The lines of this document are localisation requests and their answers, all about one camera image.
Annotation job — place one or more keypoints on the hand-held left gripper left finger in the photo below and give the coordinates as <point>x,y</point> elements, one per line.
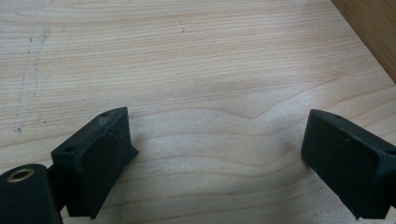
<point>93,161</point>

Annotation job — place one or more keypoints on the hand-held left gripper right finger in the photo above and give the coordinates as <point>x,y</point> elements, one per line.
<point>348,161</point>

